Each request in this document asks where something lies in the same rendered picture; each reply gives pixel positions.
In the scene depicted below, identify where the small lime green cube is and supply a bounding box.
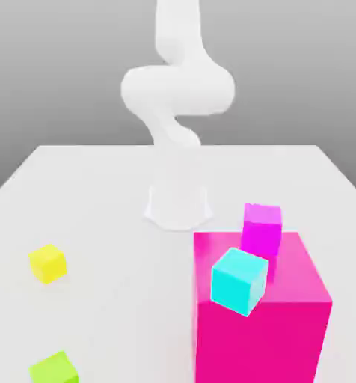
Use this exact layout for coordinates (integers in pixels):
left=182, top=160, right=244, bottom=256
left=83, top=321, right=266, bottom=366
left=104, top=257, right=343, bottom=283
left=28, top=349, right=80, bottom=383

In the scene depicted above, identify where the large pink box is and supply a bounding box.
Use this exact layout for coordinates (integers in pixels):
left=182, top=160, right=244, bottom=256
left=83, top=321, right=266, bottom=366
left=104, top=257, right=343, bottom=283
left=193, top=231, right=334, bottom=383

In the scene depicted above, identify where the small yellow cube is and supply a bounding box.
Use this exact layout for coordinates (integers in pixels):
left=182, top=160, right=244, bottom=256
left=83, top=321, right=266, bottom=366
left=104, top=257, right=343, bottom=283
left=28, top=243, right=69, bottom=286

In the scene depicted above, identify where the small magenta cube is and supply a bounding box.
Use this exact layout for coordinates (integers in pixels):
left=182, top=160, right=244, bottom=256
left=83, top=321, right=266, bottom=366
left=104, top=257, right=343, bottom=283
left=240, top=203, right=283, bottom=258

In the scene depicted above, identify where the small cyan cube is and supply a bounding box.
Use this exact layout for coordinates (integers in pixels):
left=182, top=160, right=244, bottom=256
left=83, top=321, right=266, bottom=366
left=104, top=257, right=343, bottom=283
left=209, top=247, right=269, bottom=318

